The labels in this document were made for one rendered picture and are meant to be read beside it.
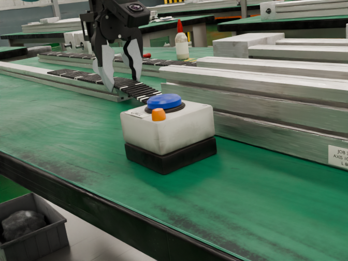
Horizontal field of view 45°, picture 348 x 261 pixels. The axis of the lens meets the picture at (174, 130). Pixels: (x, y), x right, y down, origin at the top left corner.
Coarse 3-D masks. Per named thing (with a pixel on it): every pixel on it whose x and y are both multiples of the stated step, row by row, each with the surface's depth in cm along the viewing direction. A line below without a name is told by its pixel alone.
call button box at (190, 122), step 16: (128, 112) 48; (144, 112) 48; (176, 112) 46; (192, 112) 46; (208, 112) 47; (128, 128) 48; (144, 128) 45; (160, 128) 43; (176, 128) 45; (192, 128) 46; (208, 128) 48; (128, 144) 50; (144, 144) 46; (160, 144) 44; (176, 144) 45; (192, 144) 47; (208, 144) 48; (144, 160) 47; (160, 160) 45; (176, 160) 46; (192, 160) 47
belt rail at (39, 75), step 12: (0, 72) 144; (12, 72) 135; (24, 72) 123; (36, 72) 114; (48, 84) 109; (60, 84) 103; (72, 84) 98; (84, 84) 91; (96, 84) 86; (96, 96) 88; (108, 96) 84; (120, 96) 81
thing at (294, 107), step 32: (224, 64) 61; (256, 64) 56; (288, 64) 52; (320, 64) 50; (192, 96) 57; (224, 96) 52; (256, 96) 49; (288, 96) 45; (320, 96) 41; (224, 128) 53; (256, 128) 49; (288, 128) 45; (320, 128) 43; (320, 160) 43
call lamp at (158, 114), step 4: (156, 108) 44; (160, 108) 44; (152, 112) 44; (156, 112) 44; (160, 112) 44; (164, 112) 44; (152, 116) 44; (156, 116) 44; (160, 116) 44; (164, 116) 44; (152, 120) 44; (156, 120) 44; (160, 120) 44
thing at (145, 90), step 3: (150, 87) 78; (138, 90) 77; (141, 90) 77; (144, 90) 77; (147, 90) 77; (150, 90) 77; (153, 90) 77; (129, 93) 76; (132, 93) 76; (135, 93) 76; (138, 93) 76; (141, 93) 76; (132, 96) 75
